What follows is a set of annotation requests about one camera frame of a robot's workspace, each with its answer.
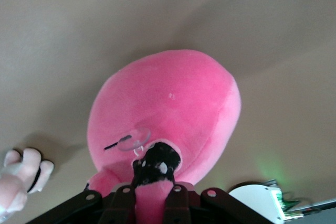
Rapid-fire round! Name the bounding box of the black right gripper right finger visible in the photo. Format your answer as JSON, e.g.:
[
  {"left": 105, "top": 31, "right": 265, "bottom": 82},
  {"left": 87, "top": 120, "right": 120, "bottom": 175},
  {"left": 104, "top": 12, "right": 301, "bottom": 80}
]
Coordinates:
[{"left": 164, "top": 184, "right": 271, "bottom": 224}]

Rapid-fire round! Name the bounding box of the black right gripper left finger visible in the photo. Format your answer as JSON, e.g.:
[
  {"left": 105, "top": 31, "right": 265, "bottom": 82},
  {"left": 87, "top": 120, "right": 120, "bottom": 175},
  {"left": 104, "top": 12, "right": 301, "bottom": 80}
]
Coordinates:
[{"left": 26, "top": 185, "right": 137, "bottom": 224}]

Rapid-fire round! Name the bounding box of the pale pink plush puppy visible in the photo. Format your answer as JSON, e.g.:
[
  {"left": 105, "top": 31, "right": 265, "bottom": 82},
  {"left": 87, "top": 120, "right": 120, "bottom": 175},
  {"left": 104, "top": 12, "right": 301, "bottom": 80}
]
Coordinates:
[{"left": 0, "top": 147, "right": 55, "bottom": 219}]

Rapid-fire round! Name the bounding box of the round hot pink plush toy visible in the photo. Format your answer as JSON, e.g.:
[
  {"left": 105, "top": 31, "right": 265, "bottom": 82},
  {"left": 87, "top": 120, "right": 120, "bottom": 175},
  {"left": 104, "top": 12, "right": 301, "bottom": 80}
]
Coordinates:
[{"left": 85, "top": 49, "right": 242, "bottom": 224}]

